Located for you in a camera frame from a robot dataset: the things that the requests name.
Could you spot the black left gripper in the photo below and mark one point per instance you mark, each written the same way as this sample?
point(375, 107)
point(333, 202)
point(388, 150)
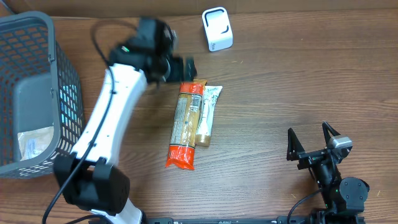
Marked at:
point(181, 70)

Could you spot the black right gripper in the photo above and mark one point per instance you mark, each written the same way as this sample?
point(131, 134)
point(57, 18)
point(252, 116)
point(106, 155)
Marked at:
point(311, 156)

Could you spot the white cream tube gold cap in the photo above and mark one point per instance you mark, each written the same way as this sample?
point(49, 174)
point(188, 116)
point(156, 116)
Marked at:
point(210, 98)

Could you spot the orange noodle packet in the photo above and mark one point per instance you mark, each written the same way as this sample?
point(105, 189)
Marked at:
point(186, 118)

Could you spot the teal tissue packet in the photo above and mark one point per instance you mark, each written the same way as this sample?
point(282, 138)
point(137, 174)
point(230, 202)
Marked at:
point(68, 105)

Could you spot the beige clear pouch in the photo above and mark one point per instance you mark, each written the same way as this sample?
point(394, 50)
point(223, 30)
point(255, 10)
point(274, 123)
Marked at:
point(33, 143)

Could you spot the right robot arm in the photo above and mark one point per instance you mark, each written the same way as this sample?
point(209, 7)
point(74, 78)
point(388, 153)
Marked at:
point(344, 198)

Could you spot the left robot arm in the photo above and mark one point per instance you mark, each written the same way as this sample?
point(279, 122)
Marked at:
point(89, 176)

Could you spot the white barcode scanner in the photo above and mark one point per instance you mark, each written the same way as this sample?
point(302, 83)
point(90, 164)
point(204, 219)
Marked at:
point(217, 28)

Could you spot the grey plastic shopping basket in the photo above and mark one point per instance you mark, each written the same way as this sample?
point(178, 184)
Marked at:
point(33, 69)

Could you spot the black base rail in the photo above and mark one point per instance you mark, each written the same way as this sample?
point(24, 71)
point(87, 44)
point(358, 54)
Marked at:
point(278, 220)

